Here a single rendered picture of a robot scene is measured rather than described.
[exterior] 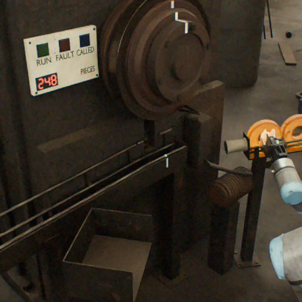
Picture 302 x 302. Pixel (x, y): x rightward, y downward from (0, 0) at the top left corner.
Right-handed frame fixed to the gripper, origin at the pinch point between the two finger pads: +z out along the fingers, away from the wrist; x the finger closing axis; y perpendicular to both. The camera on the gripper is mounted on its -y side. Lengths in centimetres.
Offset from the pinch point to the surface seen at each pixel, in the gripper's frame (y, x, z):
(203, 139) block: -0.8, 27.5, -0.5
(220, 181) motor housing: -16.2, 20.1, -12.0
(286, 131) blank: 1.5, -9.4, -1.1
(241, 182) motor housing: -18.4, 10.1, -11.5
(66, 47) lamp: 51, 80, -5
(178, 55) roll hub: 48, 44, -8
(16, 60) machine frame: 49, 96, -8
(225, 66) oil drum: -121, -55, 209
